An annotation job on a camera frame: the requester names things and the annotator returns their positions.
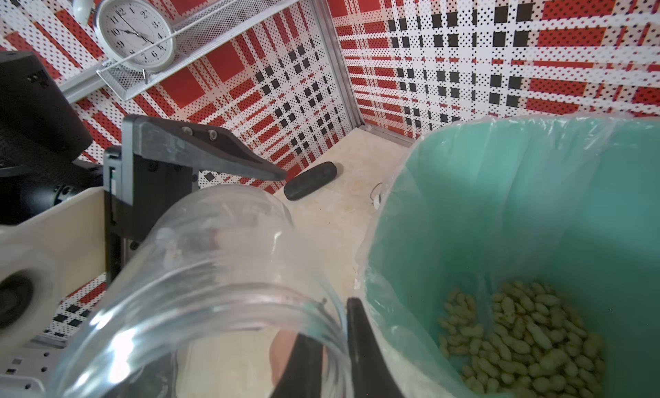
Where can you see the white twin-bell alarm clock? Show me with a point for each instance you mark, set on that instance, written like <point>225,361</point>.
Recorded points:
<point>132,33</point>

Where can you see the white wire mesh shelf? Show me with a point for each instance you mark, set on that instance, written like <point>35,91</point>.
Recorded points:
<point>195,36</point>

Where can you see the clear plastic bin liner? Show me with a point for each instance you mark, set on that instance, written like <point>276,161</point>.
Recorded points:
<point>392,295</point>

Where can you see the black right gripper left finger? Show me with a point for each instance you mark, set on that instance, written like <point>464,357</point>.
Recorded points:
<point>302,376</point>

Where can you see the white round device black top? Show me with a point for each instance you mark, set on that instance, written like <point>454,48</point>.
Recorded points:
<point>376,195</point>

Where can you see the orange lid peanut jar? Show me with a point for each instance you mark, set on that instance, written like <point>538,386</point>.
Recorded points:
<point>279,353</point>

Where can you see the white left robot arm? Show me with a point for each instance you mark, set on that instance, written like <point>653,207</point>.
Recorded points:
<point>41,135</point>

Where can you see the green lid peanut jar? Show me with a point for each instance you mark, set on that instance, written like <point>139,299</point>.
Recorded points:
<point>223,259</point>

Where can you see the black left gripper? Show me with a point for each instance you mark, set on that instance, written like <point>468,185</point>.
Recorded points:
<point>157,165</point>

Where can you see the pile of discarded peanuts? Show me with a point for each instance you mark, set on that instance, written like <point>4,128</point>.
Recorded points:
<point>537,344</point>

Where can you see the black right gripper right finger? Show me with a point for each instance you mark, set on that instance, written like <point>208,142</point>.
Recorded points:
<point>370,375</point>

